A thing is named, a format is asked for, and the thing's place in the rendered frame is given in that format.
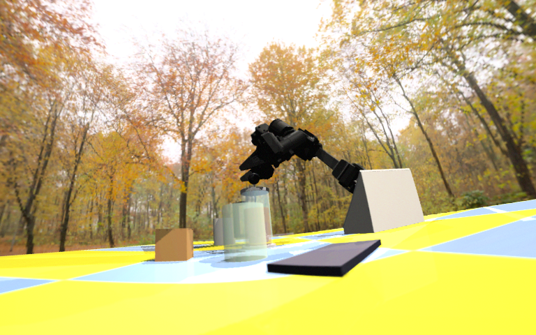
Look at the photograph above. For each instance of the coffee plunger with black knob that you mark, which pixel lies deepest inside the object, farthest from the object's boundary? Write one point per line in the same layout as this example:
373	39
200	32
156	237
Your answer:
259	195

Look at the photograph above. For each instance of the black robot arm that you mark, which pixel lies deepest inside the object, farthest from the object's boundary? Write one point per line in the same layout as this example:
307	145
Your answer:
307	146

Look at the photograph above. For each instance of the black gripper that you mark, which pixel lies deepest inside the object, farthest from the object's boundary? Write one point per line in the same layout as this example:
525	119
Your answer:
273	152

